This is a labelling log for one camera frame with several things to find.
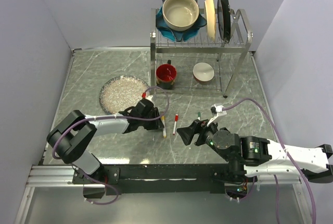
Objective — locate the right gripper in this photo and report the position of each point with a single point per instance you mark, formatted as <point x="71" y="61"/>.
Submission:
<point x="199" y="126"/>

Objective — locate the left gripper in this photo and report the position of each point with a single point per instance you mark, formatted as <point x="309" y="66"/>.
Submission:
<point x="156" y="124"/>

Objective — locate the white pen red tip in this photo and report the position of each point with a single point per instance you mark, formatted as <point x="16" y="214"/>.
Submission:
<point x="174" y="128"/>

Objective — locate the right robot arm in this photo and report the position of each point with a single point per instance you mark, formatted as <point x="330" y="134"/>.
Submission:
<point x="252" y="156"/>

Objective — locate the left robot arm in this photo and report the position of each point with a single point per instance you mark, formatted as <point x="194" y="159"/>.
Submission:
<point x="71" y="137"/>

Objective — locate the speckled ceramic plate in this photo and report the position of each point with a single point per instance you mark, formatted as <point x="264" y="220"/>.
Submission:
<point x="120" y="93"/>

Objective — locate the red and black mug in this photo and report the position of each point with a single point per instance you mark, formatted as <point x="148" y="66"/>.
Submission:
<point x="166" y="75"/>

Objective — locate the black base bar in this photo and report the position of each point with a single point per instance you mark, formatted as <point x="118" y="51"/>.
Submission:
<point x="169" y="178"/>

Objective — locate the small white bowl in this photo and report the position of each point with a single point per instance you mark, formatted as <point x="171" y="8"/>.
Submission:
<point x="203" y="72"/>

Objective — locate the steel dish rack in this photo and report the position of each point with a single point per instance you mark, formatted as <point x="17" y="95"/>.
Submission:
<point x="225" y="58"/>

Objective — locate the blue flower-shaped bowl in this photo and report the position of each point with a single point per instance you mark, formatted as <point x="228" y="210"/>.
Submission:
<point x="178" y="36"/>

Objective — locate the beige ceramic bowl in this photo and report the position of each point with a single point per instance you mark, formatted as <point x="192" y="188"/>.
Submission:
<point x="180" y="15"/>

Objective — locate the cream plate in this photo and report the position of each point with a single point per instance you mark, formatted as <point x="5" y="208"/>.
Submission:
<point x="209" y="11"/>

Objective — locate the black plate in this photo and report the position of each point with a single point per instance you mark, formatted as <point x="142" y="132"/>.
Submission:
<point x="224" y="20"/>

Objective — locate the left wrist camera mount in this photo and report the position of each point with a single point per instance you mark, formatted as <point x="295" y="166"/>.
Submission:
<point x="148" y="96"/>

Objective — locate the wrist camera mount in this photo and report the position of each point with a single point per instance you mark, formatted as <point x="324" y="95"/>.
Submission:
<point x="218" y="112"/>
<point x="148" y="96"/>

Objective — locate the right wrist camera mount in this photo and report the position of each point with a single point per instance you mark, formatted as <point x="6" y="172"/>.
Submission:
<point x="218" y="112"/>

